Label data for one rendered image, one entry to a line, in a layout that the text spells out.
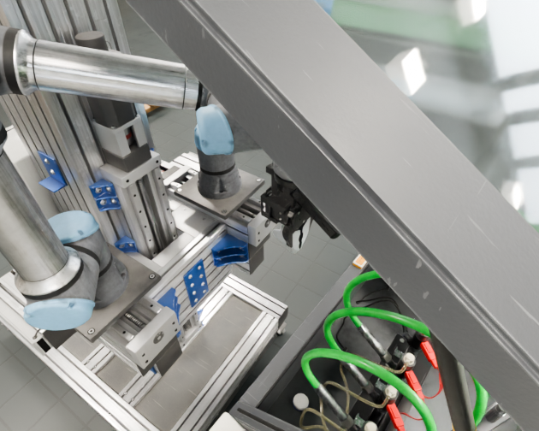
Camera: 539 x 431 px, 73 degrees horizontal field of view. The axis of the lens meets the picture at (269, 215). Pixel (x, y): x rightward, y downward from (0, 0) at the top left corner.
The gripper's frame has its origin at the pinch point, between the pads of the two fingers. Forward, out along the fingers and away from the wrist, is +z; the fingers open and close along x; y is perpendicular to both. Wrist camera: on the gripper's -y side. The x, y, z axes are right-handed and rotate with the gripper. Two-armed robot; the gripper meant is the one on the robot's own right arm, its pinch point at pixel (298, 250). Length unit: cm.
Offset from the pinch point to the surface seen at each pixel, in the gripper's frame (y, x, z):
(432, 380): -36, -15, 40
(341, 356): -20.4, 17.6, -6.2
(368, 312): -20.3, 9.7, -8.1
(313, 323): -5.1, -2.4, 28.1
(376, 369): -25.5, 17.5, -8.6
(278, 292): 47, -56, 123
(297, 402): -11.5, 13.0, 38.6
